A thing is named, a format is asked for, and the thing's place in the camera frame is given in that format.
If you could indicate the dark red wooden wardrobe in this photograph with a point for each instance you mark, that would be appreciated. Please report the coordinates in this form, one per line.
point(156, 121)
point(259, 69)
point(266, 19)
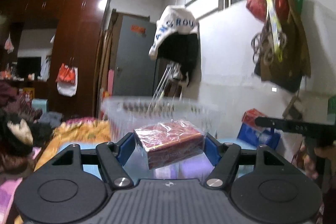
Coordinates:
point(77, 43)

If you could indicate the red and white hanging bag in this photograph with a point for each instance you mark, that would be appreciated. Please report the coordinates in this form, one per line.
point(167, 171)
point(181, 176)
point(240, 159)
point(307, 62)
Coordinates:
point(66, 80)

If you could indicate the teal tissue box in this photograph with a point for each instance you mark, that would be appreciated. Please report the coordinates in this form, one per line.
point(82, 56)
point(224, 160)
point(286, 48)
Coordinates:
point(40, 104)

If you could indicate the white plastic lattice basket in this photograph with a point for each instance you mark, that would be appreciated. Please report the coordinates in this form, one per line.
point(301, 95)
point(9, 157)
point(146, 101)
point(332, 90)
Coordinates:
point(127, 113)

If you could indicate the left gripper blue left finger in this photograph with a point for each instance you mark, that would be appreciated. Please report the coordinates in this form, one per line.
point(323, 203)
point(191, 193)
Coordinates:
point(112, 158)

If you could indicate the red plastic hanging bag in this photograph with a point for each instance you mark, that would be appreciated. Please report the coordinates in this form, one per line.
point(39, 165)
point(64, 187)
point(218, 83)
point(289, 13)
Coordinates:
point(258, 8)

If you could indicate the red box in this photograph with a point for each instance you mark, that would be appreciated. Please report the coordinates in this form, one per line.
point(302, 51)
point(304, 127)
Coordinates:
point(165, 143)

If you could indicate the brown hanging bags bundle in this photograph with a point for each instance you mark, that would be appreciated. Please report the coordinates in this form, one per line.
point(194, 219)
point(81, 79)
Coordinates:
point(280, 50)

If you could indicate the black hanging garment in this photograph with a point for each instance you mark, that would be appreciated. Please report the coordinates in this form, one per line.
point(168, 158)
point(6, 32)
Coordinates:
point(181, 49)

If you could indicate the metal crutches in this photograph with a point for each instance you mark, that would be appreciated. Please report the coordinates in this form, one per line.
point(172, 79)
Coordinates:
point(169, 85)

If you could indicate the black television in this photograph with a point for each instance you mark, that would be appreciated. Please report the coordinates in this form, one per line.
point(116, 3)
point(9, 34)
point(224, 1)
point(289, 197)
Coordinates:
point(29, 65)

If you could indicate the blue shopping bag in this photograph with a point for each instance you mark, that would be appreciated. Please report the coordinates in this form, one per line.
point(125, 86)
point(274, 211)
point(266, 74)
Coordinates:
point(256, 138)

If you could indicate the grey metal door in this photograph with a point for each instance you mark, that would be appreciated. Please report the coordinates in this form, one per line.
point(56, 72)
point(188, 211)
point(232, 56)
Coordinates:
point(134, 71)

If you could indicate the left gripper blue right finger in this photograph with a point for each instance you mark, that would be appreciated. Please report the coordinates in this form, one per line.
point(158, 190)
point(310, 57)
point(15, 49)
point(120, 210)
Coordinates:
point(224, 158)

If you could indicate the person's right hand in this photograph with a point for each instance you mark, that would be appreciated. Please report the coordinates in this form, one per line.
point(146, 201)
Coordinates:
point(326, 153)

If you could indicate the white cap-like bag with lettering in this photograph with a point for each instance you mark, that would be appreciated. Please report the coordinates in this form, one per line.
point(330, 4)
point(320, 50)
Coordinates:
point(174, 19)

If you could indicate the pile of dark clothes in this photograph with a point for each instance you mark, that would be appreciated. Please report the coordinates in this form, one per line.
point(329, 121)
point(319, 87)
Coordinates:
point(22, 129)

